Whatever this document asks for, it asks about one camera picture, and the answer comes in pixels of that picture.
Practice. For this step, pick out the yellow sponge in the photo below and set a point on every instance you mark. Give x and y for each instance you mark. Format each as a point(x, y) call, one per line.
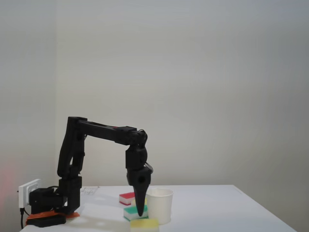
point(144, 225)
point(133, 202)

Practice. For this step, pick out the green sponge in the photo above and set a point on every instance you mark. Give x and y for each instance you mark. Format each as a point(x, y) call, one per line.
point(130, 213)

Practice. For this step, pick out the orange clamp piece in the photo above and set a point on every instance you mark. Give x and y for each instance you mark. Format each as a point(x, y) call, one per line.
point(41, 215)

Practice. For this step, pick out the white paper cup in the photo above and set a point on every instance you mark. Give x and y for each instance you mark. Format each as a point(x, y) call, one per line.
point(159, 205)

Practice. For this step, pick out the red sponge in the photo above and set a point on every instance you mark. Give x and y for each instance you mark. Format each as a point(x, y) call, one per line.
point(126, 198)

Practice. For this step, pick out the black clamp base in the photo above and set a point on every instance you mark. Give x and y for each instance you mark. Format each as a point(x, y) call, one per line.
point(48, 221)

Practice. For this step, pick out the white power strip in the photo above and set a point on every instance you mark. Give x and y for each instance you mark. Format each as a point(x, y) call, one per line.
point(25, 193)

